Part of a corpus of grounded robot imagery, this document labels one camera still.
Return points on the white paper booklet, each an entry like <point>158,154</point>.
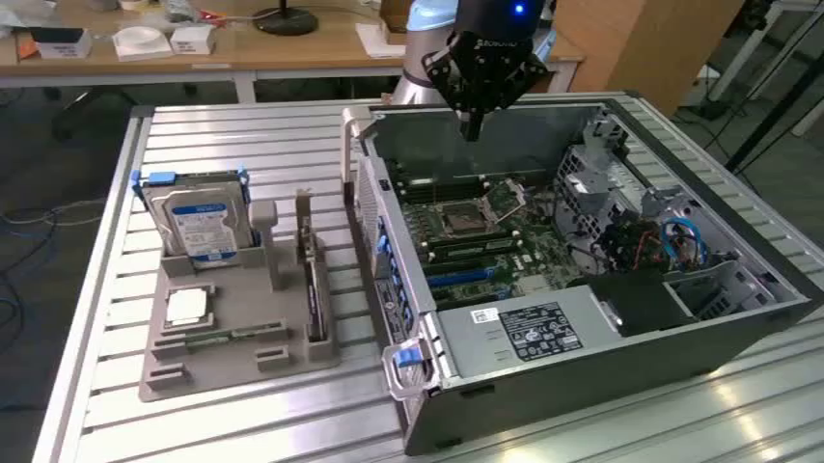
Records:
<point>380,46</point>

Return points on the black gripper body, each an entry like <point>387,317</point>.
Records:
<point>496,58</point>

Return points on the plain white box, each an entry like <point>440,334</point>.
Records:
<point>192,41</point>

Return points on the black open PC case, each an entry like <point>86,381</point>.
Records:
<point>580,386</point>

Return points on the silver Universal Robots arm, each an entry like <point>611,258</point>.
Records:
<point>419,53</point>

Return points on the perforated metal drive cage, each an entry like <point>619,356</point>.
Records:
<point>592,193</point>

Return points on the green RAM stick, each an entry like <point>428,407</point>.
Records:
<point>220,335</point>

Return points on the white square dish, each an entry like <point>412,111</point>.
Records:
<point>142,46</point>

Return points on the wooden cabinet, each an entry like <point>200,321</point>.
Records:
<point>657,48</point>

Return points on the black office chair base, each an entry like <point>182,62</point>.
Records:
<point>84,99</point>

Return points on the grey parts rack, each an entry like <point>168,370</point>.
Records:
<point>245,299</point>

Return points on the brown cardboard box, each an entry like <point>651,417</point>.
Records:
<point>393,17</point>

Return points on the hard disk in blue caddy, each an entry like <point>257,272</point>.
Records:
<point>200,226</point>

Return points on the CPU socket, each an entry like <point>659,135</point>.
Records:
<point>464,219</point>

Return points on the installed black RAM stick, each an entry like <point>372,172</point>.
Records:
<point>476,248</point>

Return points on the wooden desk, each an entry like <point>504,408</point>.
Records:
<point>291,48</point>

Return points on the blue expansion slot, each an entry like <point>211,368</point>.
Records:
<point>458,278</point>

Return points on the black graphics card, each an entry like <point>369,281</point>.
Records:
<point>316,299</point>

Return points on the white box with dark top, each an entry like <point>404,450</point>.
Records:
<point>61,46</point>

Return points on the black lamp base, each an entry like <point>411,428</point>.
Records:
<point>287,21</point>

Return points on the black tripod stand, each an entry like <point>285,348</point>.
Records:
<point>779,96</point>

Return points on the metal disk bay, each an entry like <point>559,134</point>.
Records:
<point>727,289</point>

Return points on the silver CPU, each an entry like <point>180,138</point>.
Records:
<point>188,306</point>

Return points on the metal socket cover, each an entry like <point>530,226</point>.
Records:
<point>506,200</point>

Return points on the grey power supply unit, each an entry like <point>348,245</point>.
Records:
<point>476,347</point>

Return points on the green motherboard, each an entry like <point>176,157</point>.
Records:
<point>535,270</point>

